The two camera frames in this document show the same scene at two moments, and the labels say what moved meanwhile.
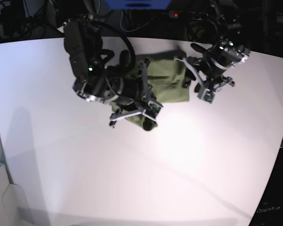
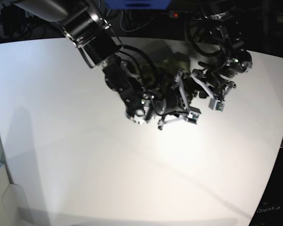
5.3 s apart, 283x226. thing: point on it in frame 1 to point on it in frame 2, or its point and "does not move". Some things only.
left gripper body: [129, 92] to [167, 100]
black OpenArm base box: [275, 206] does not move
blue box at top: [138, 4] does not move
